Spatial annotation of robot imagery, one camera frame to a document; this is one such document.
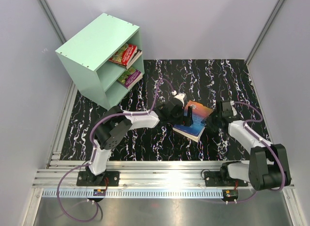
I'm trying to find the blue paperback book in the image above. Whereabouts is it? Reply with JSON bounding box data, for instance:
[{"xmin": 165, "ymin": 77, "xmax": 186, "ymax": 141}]
[{"xmin": 172, "ymin": 100, "xmax": 213, "ymax": 142}]

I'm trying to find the purple treehouse book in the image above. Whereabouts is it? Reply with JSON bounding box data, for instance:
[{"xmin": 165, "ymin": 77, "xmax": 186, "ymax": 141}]
[{"xmin": 117, "ymin": 67, "xmax": 143, "ymax": 89}]

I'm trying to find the red paperback book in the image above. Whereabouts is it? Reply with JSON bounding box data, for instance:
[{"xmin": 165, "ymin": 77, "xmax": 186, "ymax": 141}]
[{"xmin": 109, "ymin": 43, "xmax": 138, "ymax": 66}]

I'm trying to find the black paperback book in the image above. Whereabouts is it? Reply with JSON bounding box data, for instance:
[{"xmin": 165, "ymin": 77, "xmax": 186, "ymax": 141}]
[{"xmin": 125, "ymin": 49, "xmax": 142, "ymax": 69}]

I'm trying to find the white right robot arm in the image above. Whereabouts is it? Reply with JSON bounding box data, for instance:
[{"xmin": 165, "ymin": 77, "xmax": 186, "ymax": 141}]
[{"xmin": 202, "ymin": 100, "xmax": 292, "ymax": 191}]

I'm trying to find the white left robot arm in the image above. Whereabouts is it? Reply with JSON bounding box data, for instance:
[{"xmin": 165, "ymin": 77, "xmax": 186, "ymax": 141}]
[{"xmin": 86, "ymin": 99, "xmax": 193, "ymax": 186}]

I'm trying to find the mint green wooden shelf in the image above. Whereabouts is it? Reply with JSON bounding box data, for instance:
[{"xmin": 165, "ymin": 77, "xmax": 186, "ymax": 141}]
[{"xmin": 56, "ymin": 13, "xmax": 142, "ymax": 110}]

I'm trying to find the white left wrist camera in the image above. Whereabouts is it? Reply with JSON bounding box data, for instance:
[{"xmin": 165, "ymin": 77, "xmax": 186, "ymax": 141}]
[{"xmin": 171, "ymin": 90, "xmax": 186, "ymax": 106}]

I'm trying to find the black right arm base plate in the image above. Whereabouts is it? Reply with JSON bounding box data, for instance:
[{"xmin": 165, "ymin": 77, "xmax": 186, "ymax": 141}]
[{"xmin": 202, "ymin": 170, "xmax": 248, "ymax": 187}]

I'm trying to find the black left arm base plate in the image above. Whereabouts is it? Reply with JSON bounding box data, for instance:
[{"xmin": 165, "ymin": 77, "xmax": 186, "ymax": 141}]
[{"xmin": 76, "ymin": 171, "xmax": 120, "ymax": 187}]

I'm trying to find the aluminium mounting rail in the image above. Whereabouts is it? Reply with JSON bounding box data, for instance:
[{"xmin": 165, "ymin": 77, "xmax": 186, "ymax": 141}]
[{"xmin": 31, "ymin": 160, "xmax": 296, "ymax": 191}]

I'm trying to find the white slotted cable duct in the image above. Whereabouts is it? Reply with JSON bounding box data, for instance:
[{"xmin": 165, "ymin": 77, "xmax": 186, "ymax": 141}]
[{"xmin": 43, "ymin": 188, "xmax": 223, "ymax": 199}]

